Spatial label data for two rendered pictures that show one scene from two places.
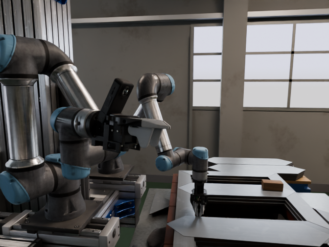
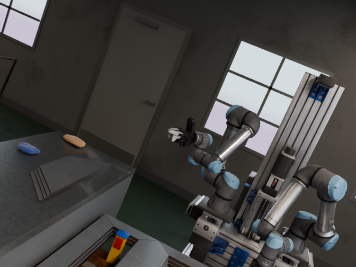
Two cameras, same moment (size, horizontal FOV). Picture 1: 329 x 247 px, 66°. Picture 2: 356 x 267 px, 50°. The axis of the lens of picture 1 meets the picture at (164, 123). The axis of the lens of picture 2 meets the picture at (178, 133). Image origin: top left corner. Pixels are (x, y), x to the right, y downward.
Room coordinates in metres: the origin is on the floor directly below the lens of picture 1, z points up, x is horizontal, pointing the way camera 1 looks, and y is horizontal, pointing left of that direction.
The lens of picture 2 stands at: (0.74, -1.95, 1.86)
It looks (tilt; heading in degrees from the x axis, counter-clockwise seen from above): 12 degrees down; 95
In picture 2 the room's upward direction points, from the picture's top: 23 degrees clockwise
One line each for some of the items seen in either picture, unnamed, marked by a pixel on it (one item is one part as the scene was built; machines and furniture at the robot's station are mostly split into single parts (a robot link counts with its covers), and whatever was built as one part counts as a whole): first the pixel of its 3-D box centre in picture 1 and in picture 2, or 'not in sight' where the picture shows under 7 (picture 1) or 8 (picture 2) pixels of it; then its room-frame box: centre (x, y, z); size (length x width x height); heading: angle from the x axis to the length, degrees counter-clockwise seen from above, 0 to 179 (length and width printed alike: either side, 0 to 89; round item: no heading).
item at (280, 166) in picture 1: (251, 167); not in sight; (2.10, -0.75, 0.82); 0.80 x 0.40 x 0.06; 85
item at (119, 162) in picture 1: (110, 161); (294, 239); (1.43, 0.32, 1.09); 0.15 x 0.15 x 0.10
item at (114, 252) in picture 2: not in sight; (115, 251); (0.51, -0.15, 0.78); 0.05 x 0.05 x 0.19; 85
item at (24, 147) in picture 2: not in sight; (27, 148); (-0.15, -0.09, 1.07); 0.12 x 0.10 x 0.03; 177
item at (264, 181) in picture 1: (271, 185); not in sight; (1.56, -0.69, 0.89); 0.12 x 0.06 x 0.05; 81
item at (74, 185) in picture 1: (61, 171); (227, 184); (0.93, 0.39, 1.20); 0.13 x 0.12 x 0.14; 146
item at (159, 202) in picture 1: (161, 203); not in sight; (1.69, 0.02, 0.70); 0.39 x 0.12 x 0.04; 175
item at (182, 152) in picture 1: (181, 156); (279, 243); (1.25, -0.09, 1.17); 0.11 x 0.11 x 0.08; 51
